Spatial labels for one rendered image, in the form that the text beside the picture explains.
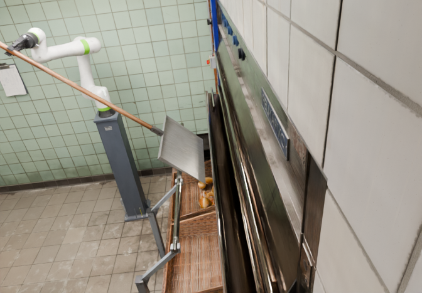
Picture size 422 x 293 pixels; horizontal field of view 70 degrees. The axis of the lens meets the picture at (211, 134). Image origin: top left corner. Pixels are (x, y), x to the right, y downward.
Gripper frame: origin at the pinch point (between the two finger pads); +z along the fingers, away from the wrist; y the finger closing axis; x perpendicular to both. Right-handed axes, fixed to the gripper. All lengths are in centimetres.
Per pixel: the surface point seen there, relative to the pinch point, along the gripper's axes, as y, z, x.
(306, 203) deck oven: -82, 150, -87
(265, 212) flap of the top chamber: -62, 127, -103
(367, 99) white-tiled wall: -98, 161, -73
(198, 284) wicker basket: 45, 69, -158
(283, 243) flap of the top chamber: -65, 139, -102
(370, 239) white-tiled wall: -89, 165, -80
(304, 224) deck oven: -78, 149, -91
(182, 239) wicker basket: 52, 33, -150
